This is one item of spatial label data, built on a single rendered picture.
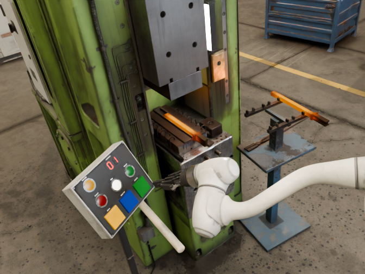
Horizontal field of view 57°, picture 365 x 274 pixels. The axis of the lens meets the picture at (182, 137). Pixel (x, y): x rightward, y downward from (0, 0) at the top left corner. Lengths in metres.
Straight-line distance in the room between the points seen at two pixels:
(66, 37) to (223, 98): 0.96
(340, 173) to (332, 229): 1.64
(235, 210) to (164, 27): 0.84
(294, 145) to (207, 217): 1.21
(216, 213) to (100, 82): 0.83
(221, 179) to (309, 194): 1.82
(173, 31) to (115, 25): 0.25
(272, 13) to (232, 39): 3.80
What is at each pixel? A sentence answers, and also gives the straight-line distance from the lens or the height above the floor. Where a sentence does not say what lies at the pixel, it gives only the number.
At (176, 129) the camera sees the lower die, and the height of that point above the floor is 0.99.
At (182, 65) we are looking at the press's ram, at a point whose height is 1.43.
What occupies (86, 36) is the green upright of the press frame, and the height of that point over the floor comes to 1.65.
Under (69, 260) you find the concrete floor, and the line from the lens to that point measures 2.78.
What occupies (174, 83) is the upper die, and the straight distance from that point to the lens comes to 1.65.
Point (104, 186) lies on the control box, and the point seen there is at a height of 1.12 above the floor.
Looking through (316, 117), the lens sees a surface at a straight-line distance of 2.03.
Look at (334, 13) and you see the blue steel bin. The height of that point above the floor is 0.54.
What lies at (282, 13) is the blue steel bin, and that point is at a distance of 5.72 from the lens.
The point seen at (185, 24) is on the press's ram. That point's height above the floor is 1.61.
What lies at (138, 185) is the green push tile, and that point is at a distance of 1.59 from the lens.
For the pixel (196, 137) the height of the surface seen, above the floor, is 1.00.
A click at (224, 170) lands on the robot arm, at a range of 1.20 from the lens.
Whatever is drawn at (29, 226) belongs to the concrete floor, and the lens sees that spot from 3.17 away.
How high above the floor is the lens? 2.09
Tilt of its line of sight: 36 degrees down
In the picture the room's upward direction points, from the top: 8 degrees counter-clockwise
